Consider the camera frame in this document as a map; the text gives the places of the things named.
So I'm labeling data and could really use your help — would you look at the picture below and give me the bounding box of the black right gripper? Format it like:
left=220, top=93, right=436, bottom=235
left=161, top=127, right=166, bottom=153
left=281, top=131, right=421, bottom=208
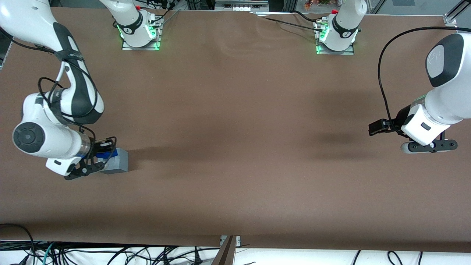
left=86, top=137, right=118, bottom=167

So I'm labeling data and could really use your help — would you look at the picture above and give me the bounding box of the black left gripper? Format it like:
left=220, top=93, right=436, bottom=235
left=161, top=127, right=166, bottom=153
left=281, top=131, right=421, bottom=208
left=369, top=104, right=421, bottom=137

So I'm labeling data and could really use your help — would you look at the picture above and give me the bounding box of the blue plastic part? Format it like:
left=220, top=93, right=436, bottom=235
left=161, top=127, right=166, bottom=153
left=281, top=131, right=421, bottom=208
left=96, top=146, right=118, bottom=160

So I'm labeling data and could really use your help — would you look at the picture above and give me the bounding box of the gray square base block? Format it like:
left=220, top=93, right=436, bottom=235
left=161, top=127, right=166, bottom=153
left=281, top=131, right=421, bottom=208
left=100, top=148, right=129, bottom=174

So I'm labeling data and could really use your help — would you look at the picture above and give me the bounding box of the brown table cover sheet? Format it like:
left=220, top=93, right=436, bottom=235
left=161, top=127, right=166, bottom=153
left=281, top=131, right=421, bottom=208
left=0, top=7, right=471, bottom=253

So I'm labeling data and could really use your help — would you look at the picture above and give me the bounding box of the white power strip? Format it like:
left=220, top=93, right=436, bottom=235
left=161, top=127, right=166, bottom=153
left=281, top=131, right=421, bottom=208
left=215, top=0, right=270, bottom=12

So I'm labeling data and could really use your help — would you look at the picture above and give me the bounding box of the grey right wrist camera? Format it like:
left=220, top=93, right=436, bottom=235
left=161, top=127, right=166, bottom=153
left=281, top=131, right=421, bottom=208
left=64, top=159, right=107, bottom=181

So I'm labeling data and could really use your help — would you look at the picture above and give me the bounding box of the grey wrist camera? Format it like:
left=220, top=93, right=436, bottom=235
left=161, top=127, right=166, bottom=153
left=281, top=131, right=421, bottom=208
left=401, top=139, right=458, bottom=154
left=64, top=159, right=107, bottom=181

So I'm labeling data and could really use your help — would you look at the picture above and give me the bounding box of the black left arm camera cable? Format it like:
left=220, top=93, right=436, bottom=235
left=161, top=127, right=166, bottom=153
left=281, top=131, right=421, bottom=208
left=378, top=26, right=471, bottom=127

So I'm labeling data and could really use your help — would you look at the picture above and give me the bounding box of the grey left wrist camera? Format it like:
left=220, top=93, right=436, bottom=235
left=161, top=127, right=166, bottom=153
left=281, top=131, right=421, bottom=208
left=401, top=139, right=458, bottom=154

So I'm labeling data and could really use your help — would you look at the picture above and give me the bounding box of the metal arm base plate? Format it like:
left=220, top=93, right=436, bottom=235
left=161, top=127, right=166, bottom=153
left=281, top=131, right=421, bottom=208
left=121, top=14, right=162, bottom=51
left=316, top=20, right=355, bottom=56

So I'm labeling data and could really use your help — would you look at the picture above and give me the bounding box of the black looped floor cable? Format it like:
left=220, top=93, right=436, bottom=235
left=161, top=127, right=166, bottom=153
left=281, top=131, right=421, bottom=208
left=0, top=223, right=36, bottom=265

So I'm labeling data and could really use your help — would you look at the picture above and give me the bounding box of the teal floor cable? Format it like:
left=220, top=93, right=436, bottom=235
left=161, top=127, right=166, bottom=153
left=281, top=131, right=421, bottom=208
left=35, top=242, right=56, bottom=265

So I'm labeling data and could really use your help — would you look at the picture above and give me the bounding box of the silver frame corner profile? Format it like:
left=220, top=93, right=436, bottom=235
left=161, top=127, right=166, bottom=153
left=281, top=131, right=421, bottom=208
left=443, top=0, right=471, bottom=26

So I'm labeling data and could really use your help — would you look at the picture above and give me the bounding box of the black cable on table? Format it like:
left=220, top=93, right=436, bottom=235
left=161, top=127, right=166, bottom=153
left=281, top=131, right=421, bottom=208
left=250, top=10, right=326, bottom=33

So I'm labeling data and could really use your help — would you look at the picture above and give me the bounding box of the aluminium frame post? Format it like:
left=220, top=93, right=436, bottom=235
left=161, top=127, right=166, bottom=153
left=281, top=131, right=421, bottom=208
left=212, top=236, right=241, bottom=265

